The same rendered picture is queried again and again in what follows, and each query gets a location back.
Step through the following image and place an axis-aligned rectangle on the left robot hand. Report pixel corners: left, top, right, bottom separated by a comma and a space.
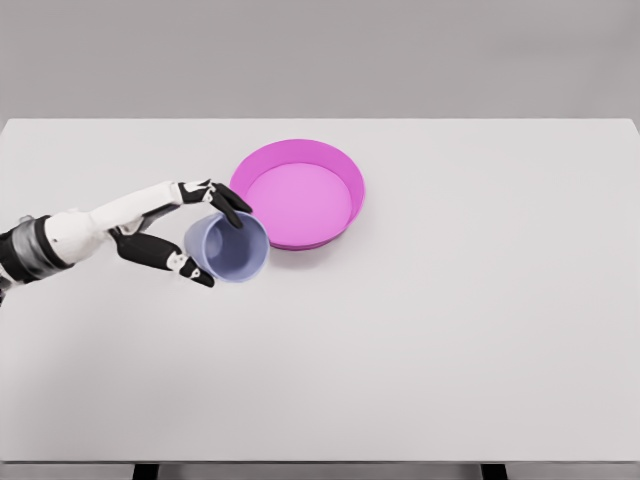
84, 177, 254, 289

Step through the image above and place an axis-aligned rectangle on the lavender plastic cup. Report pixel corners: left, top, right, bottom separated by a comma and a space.
183, 210, 271, 285

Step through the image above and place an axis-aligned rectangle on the pink round plate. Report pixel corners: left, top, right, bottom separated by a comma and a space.
229, 139, 367, 252

